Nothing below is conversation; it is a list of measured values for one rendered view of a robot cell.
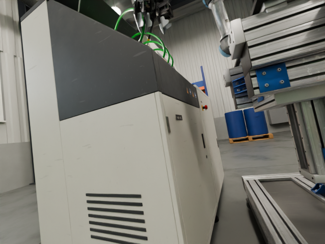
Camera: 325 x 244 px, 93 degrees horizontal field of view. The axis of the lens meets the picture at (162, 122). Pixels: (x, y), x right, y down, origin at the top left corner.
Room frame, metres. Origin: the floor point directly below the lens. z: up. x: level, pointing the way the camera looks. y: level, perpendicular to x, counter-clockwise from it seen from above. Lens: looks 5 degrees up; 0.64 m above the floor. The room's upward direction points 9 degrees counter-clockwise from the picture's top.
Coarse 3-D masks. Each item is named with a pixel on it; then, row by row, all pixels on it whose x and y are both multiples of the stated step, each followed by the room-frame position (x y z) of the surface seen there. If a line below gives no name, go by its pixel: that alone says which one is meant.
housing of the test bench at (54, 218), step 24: (24, 24) 0.87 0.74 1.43; (48, 24) 0.78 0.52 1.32; (24, 48) 0.89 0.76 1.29; (48, 48) 0.78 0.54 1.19; (48, 72) 0.79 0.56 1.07; (48, 96) 0.80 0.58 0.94; (48, 120) 0.81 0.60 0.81; (48, 144) 0.82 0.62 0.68; (48, 168) 0.83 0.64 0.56; (48, 192) 0.84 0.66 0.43; (48, 216) 0.85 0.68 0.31; (48, 240) 0.86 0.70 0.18; (72, 240) 0.78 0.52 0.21
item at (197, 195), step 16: (176, 112) 0.66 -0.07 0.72; (192, 112) 0.93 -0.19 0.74; (176, 128) 0.63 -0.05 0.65; (192, 128) 0.87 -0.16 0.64; (176, 144) 0.60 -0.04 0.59; (192, 144) 0.81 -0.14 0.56; (176, 160) 0.58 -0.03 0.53; (192, 160) 0.77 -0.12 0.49; (208, 160) 1.13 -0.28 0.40; (176, 176) 0.56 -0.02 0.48; (192, 176) 0.73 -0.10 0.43; (208, 176) 1.04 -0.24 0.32; (192, 192) 0.69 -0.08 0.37; (208, 192) 0.96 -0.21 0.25; (192, 208) 0.66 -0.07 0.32; (208, 208) 0.90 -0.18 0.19; (192, 224) 0.63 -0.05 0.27; (208, 224) 0.84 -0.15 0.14; (192, 240) 0.60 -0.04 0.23
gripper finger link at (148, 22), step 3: (144, 15) 0.74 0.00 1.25; (147, 15) 0.74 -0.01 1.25; (144, 18) 0.75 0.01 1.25; (147, 18) 0.75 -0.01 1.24; (147, 21) 0.76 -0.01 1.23; (150, 21) 0.74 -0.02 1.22; (147, 24) 0.77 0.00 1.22; (150, 24) 0.75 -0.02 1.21; (147, 27) 0.78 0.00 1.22; (147, 30) 0.79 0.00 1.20
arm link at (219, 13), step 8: (208, 0) 1.06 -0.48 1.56; (216, 0) 1.04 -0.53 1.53; (216, 8) 1.05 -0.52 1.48; (224, 8) 1.05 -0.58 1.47; (216, 16) 1.07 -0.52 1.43; (224, 16) 1.05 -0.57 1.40; (224, 24) 1.06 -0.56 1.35; (224, 32) 1.07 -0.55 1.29; (224, 40) 1.07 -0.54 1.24; (224, 48) 1.09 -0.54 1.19; (224, 56) 1.14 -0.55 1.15
